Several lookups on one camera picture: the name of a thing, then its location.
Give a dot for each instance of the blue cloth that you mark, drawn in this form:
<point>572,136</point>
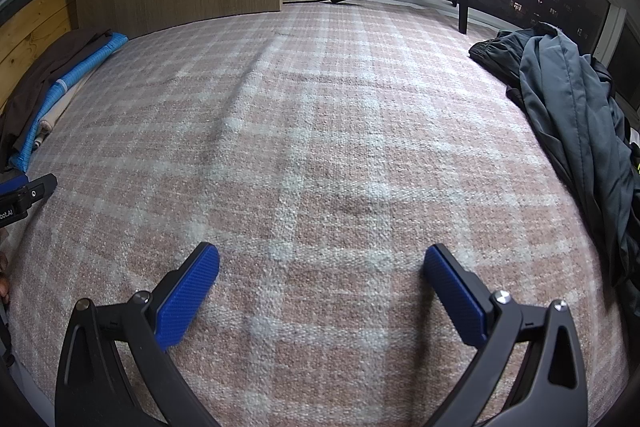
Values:
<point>85,69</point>

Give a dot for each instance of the black pants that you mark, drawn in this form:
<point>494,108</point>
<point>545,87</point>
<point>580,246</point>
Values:
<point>495,52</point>

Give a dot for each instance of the white printed garment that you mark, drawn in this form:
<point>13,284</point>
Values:
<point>635,157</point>

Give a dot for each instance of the beige cloth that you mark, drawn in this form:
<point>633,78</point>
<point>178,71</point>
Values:
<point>62,107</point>

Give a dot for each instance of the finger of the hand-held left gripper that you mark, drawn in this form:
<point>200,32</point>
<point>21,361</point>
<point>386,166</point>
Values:
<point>12,184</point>
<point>35,189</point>

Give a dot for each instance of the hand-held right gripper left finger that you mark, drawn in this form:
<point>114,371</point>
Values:
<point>187,297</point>

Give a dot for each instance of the pink plaid blanket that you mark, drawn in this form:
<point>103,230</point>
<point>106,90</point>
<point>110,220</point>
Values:
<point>320,132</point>

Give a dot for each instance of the yellow wooden board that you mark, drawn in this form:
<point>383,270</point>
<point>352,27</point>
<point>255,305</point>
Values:
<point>35,27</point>

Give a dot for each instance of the person's left hand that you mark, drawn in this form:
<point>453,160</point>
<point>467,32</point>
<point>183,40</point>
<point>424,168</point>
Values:
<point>4,279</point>

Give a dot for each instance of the dark grey jacket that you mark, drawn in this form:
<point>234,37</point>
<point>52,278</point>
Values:
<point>575,117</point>

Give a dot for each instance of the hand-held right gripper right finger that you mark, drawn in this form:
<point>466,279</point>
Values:
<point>455,302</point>

